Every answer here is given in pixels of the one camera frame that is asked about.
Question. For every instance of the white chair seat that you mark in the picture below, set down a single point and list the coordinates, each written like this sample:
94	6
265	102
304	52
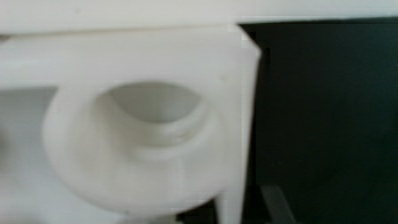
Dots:
126	102

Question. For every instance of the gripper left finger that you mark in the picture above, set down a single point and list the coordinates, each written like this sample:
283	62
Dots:
199	216

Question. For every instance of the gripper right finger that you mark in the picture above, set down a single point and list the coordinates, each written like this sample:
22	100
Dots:
277	206

